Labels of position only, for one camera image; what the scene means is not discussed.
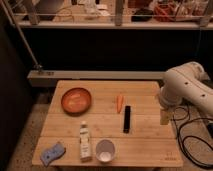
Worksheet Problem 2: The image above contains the metal diagonal pole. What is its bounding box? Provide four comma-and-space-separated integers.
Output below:
2, 0, 43, 74

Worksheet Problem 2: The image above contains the orange carrot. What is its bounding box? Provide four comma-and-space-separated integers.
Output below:
116, 94, 124, 114

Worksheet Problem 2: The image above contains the grey horizontal ledge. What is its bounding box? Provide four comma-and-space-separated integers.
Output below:
27, 70, 163, 87

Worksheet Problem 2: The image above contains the white paper cup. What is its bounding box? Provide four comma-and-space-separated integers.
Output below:
95, 139, 115, 163

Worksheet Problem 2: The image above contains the cluttered background shelf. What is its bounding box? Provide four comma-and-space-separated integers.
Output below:
0, 0, 213, 30

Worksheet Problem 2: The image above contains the black rectangular bar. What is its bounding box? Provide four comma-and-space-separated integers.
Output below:
123, 106, 131, 133

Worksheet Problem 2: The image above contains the black cable on floor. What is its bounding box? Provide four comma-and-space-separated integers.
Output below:
171, 105, 213, 169

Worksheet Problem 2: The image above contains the orange ceramic bowl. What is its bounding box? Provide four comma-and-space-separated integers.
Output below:
61, 87, 92, 115

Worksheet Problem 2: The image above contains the wooden table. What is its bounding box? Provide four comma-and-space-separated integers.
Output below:
32, 80, 183, 167

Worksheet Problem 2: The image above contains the blue sponge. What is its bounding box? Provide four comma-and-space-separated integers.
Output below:
40, 142, 66, 166

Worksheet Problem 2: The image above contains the white plastic bottle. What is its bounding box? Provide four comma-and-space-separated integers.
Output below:
79, 121, 92, 162

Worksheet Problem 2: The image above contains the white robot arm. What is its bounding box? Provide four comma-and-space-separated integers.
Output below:
158, 62, 213, 116

